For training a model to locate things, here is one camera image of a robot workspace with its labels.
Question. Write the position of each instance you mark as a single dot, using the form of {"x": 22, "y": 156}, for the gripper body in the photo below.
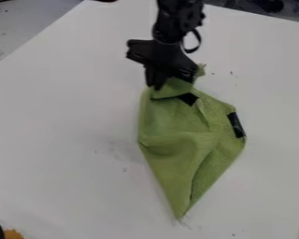
{"x": 164, "y": 54}

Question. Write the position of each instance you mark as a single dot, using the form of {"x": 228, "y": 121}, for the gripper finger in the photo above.
{"x": 156, "y": 77}
{"x": 186, "y": 75}

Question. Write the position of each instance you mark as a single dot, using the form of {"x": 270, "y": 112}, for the green cloth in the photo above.
{"x": 185, "y": 143}

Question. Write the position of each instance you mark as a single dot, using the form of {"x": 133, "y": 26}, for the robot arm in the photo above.
{"x": 175, "y": 17}

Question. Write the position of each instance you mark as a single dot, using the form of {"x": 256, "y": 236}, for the yellow toy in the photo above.
{"x": 14, "y": 234}

